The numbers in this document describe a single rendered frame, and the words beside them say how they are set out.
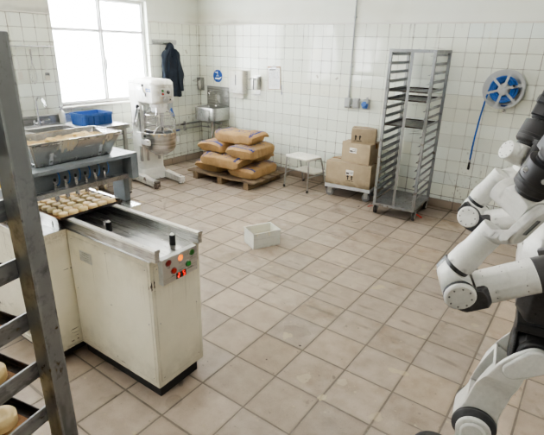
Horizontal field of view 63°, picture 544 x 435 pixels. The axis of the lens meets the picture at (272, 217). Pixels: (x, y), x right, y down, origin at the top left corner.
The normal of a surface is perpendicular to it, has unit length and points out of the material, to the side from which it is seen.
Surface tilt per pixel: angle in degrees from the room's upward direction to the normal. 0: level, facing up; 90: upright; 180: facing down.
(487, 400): 90
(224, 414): 0
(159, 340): 90
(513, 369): 90
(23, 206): 90
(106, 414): 0
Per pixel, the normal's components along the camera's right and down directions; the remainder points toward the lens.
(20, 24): 0.81, 0.23
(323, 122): -0.59, 0.28
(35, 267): 0.92, 0.16
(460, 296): -0.17, 0.47
